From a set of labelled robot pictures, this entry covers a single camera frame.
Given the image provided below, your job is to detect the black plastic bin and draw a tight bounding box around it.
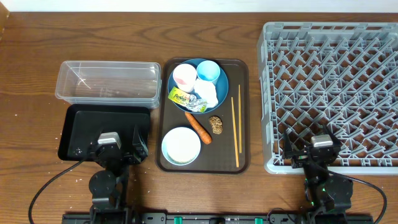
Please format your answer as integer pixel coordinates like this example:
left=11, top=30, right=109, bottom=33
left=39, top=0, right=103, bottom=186
left=58, top=104, right=150, bottom=161

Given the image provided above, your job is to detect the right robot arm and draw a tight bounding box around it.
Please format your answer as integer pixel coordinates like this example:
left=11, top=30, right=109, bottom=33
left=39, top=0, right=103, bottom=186
left=282, top=126, right=353, bottom=223

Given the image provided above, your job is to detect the left wooden chopstick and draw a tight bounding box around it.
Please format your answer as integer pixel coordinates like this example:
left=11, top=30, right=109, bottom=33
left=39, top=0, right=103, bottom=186
left=231, top=97, right=239, bottom=168

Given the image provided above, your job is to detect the grey dishwasher rack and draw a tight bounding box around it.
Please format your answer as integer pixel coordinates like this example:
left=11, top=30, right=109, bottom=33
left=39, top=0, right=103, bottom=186
left=257, top=22, right=397, bottom=175

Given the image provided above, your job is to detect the pink plastic cup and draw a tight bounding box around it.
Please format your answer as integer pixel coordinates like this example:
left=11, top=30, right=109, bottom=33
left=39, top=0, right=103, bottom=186
left=172, top=63, right=197, bottom=93

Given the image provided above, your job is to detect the crumpled white napkin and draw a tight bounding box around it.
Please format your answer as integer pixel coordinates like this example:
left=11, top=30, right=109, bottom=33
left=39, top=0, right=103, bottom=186
left=194, top=79, right=218, bottom=108

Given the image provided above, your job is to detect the light blue bowl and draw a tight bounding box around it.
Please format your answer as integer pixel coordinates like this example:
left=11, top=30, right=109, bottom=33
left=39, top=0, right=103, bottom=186
left=161, top=127, right=201, bottom=166

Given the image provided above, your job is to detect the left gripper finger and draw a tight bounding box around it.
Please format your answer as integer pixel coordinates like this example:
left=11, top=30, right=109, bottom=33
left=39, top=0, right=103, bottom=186
left=132, top=125, right=148, bottom=161
left=90, top=129, right=103, bottom=152

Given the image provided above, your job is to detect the brown walnut cookie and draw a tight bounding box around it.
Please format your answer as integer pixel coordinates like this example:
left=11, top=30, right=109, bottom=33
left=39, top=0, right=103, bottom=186
left=209, top=116, right=223, bottom=134

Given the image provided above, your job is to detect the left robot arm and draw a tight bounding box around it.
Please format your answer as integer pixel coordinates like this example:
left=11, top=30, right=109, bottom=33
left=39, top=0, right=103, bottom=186
left=89, top=125, right=148, bottom=223

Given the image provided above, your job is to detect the yellow foil snack wrapper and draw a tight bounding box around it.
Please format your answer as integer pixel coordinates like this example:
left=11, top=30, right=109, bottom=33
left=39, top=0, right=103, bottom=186
left=168, top=87, right=207, bottom=113

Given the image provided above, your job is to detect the clear plastic bin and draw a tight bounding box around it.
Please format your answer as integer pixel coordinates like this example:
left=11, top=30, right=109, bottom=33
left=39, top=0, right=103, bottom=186
left=55, top=60, right=162, bottom=109

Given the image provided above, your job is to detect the orange carrot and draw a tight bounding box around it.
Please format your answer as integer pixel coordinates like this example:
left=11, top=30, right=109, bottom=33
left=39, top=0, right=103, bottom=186
left=185, top=112, right=212, bottom=144

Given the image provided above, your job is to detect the right wooden chopstick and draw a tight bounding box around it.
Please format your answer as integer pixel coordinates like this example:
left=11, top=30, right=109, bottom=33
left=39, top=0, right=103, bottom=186
left=238, top=84, right=243, bottom=153

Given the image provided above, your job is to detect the light blue plastic cup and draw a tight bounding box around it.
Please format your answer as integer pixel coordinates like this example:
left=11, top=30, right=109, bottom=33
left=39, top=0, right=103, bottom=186
left=197, top=60, right=221, bottom=85

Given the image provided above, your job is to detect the wooden chopstick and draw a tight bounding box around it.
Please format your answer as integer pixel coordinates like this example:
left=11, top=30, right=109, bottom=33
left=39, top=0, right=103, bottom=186
left=238, top=84, right=243, bottom=153
left=231, top=97, right=239, bottom=168

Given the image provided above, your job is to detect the dark blue plate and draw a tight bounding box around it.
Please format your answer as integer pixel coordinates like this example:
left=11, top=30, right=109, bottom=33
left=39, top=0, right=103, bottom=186
left=167, top=58, right=229, bottom=113

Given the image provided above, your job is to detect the brown serving tray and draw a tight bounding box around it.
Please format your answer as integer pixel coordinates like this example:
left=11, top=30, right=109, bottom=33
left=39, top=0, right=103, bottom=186
left=155, top=59, right=250, bottom=174

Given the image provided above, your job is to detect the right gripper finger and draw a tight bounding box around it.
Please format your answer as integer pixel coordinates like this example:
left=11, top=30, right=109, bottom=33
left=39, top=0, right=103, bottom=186
left=282, top=131, right=295, bottom=159
left=323, top=124, right=342, bottom=146

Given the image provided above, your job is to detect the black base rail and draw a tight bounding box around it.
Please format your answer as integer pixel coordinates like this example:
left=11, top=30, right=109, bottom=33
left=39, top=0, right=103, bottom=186
left=61, top=212, right=374, bottom=224

